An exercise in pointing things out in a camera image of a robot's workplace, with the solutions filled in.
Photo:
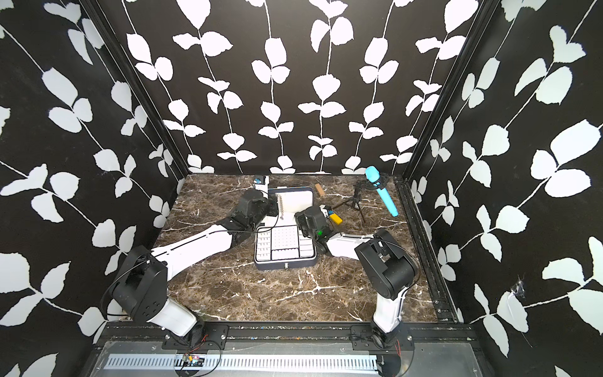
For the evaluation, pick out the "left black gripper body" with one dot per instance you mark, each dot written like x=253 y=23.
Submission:
x=268 y=208

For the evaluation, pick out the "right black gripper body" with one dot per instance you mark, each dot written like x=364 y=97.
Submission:
x=303 y=224

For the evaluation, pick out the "grey jewelry box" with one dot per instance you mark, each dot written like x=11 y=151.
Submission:
x=279 y=244

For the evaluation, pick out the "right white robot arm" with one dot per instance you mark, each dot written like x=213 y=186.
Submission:
x=389 y=268

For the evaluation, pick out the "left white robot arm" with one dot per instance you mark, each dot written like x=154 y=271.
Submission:
x=140 y=287

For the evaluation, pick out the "yellow block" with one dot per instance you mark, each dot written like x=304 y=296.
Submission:
x=335 y=218

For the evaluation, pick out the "brown wooden block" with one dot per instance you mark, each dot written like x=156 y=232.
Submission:
x=320 y=190

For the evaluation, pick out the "blue microphone on stand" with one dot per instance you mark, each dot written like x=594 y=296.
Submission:
x=379 y=183

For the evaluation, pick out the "black tripod mic stand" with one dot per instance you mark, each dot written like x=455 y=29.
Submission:
x=354 y=202

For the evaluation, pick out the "white perforated strip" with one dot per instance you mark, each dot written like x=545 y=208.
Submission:
x=246 y=362

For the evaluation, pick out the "small circuit board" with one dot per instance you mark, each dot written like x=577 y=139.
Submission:
x=190 y=361

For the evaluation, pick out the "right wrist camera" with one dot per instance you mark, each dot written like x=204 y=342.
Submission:
x=326 y=210

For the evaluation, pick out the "black mounting rail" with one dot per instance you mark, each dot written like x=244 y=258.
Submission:
x=362 y=335

